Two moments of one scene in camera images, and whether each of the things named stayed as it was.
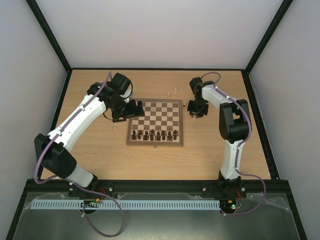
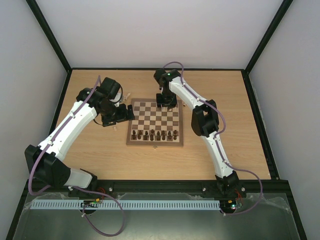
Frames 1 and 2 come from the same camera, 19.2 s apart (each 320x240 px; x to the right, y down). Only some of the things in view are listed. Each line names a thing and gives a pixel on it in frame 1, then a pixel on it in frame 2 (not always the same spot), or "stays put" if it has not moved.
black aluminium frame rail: [43, 186] stays put
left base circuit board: [90, 203] stays put
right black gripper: [197, 108] → [166, 102]
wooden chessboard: [162, 125] stays put
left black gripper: [132, 112] → [123, 116]
